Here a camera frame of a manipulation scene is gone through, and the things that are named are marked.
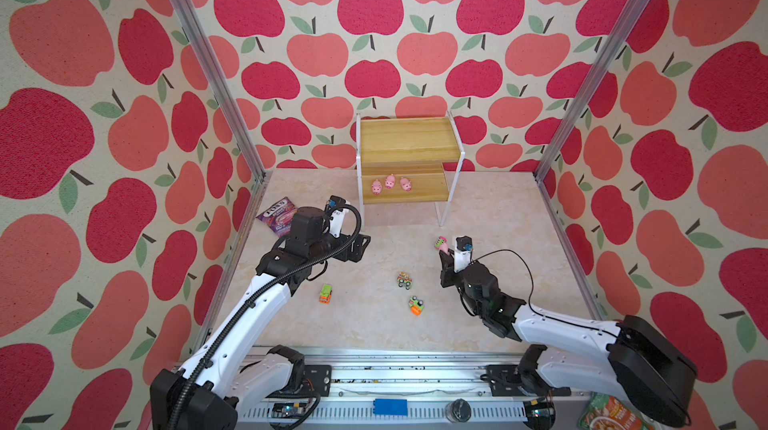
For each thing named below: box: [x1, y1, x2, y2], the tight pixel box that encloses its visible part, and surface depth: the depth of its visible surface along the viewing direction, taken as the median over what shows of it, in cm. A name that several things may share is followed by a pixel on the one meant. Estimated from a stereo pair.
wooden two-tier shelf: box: [356, 111, 465, 227], surface depth 90 cm
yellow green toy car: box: [397, 272, 413, 290], surface depth 92 cm
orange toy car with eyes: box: [408, 295, 425, 316], surface depth 87 cm
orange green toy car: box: [319, 284, 333, 305], surface depth 88 cm
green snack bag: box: [578, 391, 656, 430], surface depth 70 cm
